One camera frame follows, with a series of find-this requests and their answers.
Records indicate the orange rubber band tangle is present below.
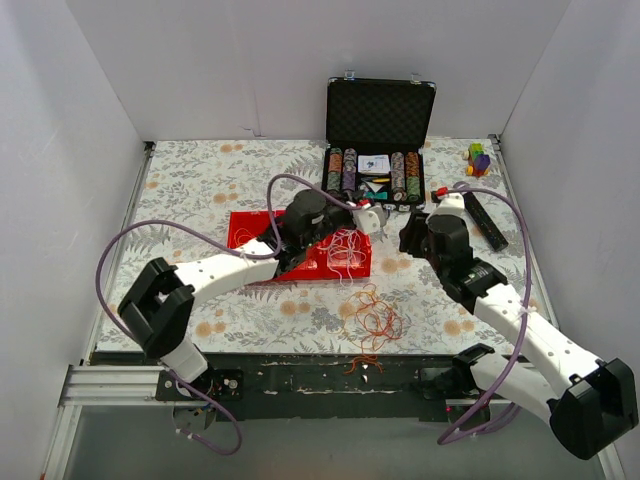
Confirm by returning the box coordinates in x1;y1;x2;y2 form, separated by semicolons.
329;282;405;354

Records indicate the white playing card box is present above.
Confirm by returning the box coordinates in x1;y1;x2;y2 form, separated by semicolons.
357;154;391;175

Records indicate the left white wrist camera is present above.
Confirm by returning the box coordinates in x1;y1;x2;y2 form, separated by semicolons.
351;203;387;235

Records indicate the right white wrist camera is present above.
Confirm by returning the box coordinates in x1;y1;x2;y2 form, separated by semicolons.
431;187;465;217

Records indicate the red plastic compartment bin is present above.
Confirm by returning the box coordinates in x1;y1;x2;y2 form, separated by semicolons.
227;211;372;281

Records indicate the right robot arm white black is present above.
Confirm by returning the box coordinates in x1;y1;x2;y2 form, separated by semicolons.
399;213;639;460

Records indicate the black poker chip case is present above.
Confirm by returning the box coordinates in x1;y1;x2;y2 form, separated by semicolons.
322;72;437;212

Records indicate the aluminium frame rail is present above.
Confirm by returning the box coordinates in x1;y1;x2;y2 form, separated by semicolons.
58;364;166;407

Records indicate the colourful toy block train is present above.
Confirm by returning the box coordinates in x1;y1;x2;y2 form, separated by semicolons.
463;143;491;178

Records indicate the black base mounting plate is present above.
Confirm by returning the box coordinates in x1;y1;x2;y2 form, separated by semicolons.
154;352;514;424

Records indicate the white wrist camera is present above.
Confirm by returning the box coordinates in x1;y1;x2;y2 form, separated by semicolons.
431;187;465;217
351;203;387;235

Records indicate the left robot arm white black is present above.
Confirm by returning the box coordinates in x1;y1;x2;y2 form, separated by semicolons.
118;189;379;400

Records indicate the black handheld microphone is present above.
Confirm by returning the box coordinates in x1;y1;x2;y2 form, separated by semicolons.
463;192;509;252

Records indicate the orange band on base plate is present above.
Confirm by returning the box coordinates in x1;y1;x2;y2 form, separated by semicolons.
344;354;384;375

